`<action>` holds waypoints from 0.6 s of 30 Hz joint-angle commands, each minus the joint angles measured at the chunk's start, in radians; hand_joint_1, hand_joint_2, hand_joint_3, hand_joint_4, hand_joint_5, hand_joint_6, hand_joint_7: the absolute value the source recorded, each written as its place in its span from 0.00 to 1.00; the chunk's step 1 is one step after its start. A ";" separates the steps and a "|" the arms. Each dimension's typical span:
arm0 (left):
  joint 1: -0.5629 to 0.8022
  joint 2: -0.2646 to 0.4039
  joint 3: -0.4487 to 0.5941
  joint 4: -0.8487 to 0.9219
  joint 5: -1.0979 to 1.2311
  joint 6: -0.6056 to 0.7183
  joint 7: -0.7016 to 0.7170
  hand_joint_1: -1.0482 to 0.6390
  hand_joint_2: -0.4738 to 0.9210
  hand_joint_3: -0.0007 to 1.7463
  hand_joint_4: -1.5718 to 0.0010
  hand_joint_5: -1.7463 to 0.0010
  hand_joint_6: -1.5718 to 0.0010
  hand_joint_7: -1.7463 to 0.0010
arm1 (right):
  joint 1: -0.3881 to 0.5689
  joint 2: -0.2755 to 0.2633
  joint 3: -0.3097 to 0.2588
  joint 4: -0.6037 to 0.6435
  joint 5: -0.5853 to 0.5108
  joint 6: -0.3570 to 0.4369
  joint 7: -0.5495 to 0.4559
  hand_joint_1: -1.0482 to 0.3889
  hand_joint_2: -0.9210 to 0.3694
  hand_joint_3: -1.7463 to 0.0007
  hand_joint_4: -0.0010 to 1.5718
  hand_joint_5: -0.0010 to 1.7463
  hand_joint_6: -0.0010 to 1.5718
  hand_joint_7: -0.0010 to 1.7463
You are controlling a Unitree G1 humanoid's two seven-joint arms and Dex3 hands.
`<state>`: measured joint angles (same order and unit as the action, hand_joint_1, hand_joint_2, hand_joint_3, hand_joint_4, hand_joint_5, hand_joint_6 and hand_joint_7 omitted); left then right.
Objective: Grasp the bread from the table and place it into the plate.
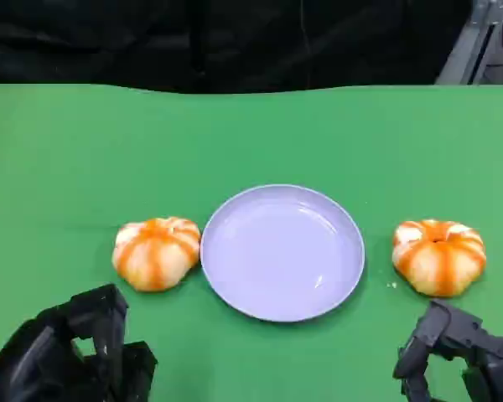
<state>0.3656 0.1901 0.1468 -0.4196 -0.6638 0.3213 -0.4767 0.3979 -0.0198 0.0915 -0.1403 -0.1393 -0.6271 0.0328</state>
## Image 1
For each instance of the small bread crumb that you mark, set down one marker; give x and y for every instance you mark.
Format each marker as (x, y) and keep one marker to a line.
(392, 285)

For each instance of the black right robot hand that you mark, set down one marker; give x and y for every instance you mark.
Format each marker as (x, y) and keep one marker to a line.
(486, 356)

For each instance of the green table cloth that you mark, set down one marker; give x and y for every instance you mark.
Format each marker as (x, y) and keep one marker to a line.
(251, 138)

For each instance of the black backdrop curtain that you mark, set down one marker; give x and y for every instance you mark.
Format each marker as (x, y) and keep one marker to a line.
(151, 42)

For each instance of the orange striped bread roll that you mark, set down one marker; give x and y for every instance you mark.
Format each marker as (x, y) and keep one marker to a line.
(438, 259)
(153, 255)

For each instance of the grey aluminium frame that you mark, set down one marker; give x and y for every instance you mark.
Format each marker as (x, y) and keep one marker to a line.
(465, 50)

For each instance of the lilac plate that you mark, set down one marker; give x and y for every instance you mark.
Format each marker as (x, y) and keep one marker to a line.
(281, 255)

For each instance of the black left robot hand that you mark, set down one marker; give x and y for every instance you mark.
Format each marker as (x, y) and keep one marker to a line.
(46, 356)

